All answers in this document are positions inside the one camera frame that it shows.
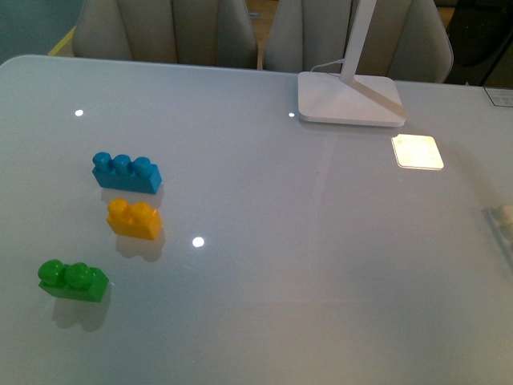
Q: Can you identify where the left beige chair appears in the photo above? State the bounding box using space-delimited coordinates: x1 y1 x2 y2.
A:
72 1 258 69

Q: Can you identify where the white desk lamp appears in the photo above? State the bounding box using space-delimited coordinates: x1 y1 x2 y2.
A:
297 1 406 128

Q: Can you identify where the yellow two-stud block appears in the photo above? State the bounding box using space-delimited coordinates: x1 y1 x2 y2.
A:
107 198 163 241

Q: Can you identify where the dark chair at right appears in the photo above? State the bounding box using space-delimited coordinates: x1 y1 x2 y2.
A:
446 1 512 89

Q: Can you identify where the right beige chair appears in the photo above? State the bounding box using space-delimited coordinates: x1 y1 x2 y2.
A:
263 0 453 83

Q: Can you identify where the blue three-stud block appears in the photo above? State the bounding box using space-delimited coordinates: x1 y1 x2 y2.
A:
92 152 162 194

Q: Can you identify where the beige chair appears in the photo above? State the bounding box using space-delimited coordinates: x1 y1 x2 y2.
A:
72 1 258 69
263 0 453 83

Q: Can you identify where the white lamp cable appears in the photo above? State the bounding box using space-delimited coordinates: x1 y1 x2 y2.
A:
310 59 345 74

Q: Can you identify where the green two-stud block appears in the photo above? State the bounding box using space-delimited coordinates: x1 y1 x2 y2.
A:
38 259 109 302

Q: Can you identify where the white studded base plate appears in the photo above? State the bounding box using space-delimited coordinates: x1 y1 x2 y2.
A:
483 205 512 262

